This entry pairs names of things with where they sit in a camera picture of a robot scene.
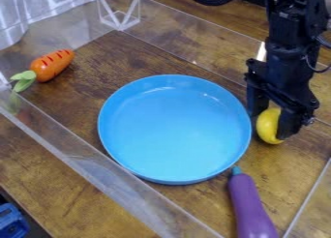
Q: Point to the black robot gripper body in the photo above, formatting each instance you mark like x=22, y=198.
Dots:
x=284, y=76

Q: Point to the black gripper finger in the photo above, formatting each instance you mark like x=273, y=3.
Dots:
x=258, y=100
x=292, y=120

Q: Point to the yellow toy lemon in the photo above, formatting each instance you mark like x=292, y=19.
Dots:
x=268, y=125

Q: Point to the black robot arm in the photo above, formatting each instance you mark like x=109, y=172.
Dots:
x=297, y=20

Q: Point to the orange toy carrot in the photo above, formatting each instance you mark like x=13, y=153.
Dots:
x=45, y=68

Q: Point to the blue round plate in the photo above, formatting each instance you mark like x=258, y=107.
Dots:
x=177, y=129

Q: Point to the purple toy eggplant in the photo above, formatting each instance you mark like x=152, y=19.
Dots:
x=253, y=220

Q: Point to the white mesh curtain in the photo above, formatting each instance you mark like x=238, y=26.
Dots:
x=19, y=13

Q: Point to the blue box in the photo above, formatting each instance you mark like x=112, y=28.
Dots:
x=14, y=225

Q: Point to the clear acrylic corner bracket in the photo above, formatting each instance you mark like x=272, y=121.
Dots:
x=118, y=20

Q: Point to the clear acrylic front wall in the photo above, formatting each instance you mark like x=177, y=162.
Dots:
x=164, y=216

